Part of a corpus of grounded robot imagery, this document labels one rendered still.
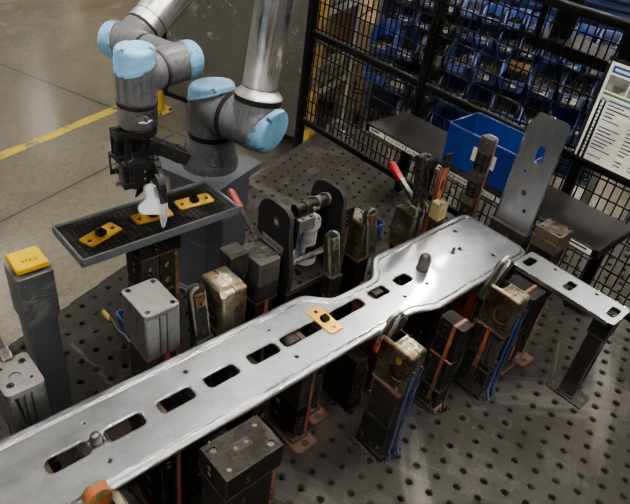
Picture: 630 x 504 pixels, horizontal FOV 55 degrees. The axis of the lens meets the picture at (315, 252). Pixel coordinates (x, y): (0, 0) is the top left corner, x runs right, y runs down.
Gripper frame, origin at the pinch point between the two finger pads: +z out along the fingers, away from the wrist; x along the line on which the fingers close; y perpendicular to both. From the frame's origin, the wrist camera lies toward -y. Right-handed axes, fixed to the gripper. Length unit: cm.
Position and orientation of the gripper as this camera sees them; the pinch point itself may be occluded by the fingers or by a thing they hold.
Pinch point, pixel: (152, 209)
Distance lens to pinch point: 134.7
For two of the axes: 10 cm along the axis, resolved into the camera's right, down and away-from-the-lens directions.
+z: -1.2, 8.0, 5.9
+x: 6.0, 5.4, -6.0
